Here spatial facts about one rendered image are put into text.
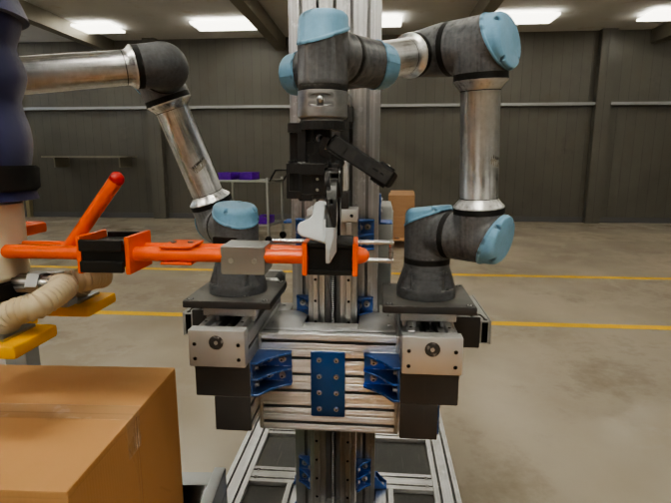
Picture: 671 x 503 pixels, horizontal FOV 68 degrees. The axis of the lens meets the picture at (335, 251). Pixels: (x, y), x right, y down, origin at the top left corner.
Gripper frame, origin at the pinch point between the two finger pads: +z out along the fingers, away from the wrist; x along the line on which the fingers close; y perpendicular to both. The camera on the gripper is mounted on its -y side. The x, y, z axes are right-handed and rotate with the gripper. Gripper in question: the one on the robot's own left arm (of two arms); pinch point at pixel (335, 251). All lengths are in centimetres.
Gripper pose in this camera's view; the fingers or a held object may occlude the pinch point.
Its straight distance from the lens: 78.7
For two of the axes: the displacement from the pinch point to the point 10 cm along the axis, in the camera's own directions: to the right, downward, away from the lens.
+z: -0.1, 9.8, 2.0
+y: -10.0, -0.2, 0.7
